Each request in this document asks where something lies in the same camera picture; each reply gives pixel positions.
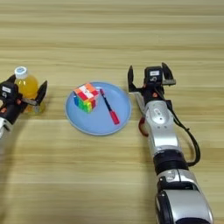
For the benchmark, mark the red and black pen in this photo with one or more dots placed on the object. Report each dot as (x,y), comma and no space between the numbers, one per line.
(115,118)

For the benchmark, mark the colourful puzzle cube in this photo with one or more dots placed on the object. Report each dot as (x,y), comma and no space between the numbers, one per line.
(86,97)

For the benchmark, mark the orange juice bottle white cap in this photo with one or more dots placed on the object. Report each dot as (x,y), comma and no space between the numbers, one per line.
(27,86)

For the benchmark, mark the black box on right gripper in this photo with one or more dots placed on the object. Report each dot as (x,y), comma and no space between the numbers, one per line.
(153,75)

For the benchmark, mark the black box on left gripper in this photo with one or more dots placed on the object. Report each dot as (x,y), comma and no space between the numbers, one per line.
(7,91)

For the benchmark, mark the light blue round plate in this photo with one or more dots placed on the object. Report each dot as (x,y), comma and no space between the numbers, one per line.
(99,122)

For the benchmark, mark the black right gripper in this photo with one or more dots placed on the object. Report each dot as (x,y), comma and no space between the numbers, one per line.
(154,92)

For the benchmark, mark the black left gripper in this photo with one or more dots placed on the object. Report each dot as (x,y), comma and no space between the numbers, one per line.
(11,109)

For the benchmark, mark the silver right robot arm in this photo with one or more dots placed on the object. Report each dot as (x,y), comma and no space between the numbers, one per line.
(166,131)

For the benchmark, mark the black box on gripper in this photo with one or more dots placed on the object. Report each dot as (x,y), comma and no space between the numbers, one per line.
(153,75)
(7,91)

